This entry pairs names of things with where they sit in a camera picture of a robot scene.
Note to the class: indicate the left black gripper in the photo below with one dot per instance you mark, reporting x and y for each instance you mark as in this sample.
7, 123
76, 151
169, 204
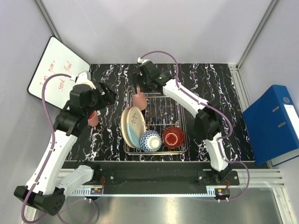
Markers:
108, 98

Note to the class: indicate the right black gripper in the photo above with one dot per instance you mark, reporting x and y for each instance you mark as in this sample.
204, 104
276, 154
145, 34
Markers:
137, 79

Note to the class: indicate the light pink plastic cup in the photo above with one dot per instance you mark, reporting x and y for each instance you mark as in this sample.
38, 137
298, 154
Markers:
139, 99

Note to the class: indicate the salmon pink plastic cup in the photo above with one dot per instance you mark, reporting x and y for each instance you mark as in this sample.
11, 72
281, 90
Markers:
93, 119

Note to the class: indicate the cream and blue plate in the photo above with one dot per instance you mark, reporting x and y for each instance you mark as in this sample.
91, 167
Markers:
135, 126

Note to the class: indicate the metal wire dish rack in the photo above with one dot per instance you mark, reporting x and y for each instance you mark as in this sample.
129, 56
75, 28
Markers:
161, 113

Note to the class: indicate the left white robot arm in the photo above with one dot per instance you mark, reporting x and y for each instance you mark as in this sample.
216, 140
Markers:
43, 191

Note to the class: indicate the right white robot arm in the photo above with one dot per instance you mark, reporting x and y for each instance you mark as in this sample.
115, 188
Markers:
207, 120

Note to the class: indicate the pink rimmed ceramic plate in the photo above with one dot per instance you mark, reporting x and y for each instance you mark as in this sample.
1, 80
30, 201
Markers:
124, 127

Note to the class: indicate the blue white patterned bowl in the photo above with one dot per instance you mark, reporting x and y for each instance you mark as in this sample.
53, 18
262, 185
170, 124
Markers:
150, 141

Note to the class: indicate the red lacquer bowl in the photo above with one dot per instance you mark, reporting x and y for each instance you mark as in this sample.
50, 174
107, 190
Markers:
173, 137

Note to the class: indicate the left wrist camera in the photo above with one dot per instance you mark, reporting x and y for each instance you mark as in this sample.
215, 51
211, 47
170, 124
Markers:
82, 78

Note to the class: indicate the white slotted cable duct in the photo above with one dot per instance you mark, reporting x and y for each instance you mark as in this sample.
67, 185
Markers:
87, 191

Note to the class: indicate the blue ring binder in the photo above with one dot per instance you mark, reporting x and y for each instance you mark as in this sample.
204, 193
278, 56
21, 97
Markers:
272, 123

